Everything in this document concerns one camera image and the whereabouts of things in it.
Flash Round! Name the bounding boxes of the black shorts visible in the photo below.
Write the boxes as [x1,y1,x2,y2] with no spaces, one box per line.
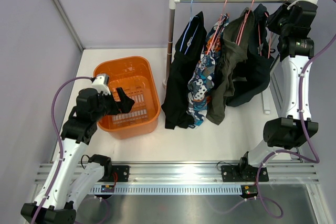
[161,12,207,130]

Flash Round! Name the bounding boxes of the dark navy shorts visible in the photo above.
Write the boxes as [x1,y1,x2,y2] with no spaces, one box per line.
[226,4,274,107]

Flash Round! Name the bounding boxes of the white slotted cable duct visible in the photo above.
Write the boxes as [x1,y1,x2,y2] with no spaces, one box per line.
[89,185,242,195]

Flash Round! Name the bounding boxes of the pink hanger olive shorts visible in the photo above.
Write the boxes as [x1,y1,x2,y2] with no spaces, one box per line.
[236,0,255,46]

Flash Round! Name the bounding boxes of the patterned blue orange shorts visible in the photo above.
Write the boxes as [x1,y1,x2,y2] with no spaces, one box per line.
[187,14,229,129]

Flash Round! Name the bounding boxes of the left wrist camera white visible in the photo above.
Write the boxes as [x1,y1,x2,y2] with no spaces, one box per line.
[92,73,111,95]

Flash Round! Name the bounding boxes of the pink hanger patterned shorts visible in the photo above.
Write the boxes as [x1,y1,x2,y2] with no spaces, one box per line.
[206,0,228,55]

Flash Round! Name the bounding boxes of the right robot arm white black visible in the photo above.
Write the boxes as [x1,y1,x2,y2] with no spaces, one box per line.
[234,1,318,181]

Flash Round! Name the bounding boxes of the blue wire hanger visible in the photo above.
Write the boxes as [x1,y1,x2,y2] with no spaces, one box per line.
[182,0,197,55]

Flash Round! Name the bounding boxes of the orange plastic basket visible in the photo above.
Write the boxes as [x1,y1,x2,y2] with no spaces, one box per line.
[93,56,161,140]

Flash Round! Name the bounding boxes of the pink hanger navy shorts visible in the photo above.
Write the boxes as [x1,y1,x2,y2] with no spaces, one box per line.
[258,0,289,58]

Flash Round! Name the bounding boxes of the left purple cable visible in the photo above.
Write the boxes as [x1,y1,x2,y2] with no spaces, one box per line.
[30,76,113,224]

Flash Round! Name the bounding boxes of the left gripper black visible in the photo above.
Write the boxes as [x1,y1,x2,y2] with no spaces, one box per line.
[92,87,134,122]

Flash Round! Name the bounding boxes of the metal clothes rack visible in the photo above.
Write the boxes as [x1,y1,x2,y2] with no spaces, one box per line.
[162,0,296,114]

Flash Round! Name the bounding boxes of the olive green shorts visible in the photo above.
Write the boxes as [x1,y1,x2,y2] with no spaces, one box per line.
[206,8,254,125]

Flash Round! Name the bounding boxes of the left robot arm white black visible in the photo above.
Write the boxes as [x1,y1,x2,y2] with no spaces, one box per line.
[20,88,135,223]

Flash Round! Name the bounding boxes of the aluminium mounting rail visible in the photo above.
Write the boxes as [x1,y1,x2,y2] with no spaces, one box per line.
[34,162,320,185]

